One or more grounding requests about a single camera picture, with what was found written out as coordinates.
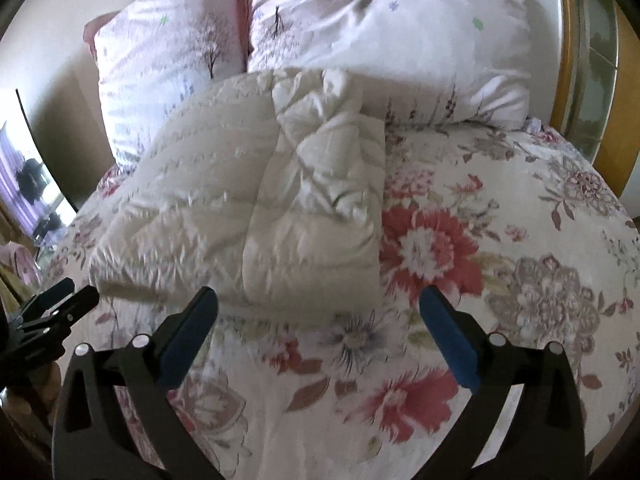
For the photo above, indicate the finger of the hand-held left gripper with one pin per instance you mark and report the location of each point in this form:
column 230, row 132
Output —
column 50, row 297
column 75, row 305

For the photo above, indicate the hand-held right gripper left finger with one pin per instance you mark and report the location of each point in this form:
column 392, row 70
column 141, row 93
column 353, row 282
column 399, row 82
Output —
column 187, row 341

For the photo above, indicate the small pink tree-print pillow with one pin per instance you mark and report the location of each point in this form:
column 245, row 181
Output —
column 150, row 60

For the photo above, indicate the large pink tree-print pillow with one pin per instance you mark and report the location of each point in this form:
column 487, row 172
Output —
column 425, row 35

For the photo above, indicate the cream quilted blanket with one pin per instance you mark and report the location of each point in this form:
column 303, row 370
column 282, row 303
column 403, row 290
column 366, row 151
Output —
column 225, row 200

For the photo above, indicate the pink cloth pile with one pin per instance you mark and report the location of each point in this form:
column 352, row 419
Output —
column 20, row 270

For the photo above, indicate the dark framed mirror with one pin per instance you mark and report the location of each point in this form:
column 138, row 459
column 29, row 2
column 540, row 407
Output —
column 30, row 175

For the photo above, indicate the floral bed sheet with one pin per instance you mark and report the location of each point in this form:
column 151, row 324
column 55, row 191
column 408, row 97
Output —
column 500, row 260

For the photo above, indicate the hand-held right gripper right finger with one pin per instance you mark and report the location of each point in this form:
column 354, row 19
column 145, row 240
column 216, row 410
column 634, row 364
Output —
column 450, row 341

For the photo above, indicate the wooden bed headboard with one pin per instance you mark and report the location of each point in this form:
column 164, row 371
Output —
column 595, row 60

